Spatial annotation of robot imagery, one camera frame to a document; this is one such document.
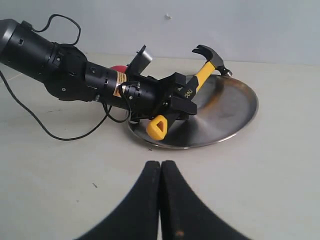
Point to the round steel plate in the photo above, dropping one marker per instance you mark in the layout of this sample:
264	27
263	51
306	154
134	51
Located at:
225	106

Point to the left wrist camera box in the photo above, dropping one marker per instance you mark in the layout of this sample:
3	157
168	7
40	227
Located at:
142	59

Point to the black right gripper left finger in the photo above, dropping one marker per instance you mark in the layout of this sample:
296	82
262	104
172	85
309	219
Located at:
137	216

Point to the red dome push button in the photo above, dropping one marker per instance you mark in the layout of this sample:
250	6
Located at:
119	68

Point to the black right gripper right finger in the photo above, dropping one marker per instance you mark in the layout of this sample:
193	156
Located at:
183	215

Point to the yellow black claw hammer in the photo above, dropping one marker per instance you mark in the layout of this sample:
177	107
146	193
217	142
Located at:
176	100

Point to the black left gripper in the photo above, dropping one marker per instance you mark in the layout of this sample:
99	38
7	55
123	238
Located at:
147	97

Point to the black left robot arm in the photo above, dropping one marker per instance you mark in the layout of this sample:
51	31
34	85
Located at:
68	75

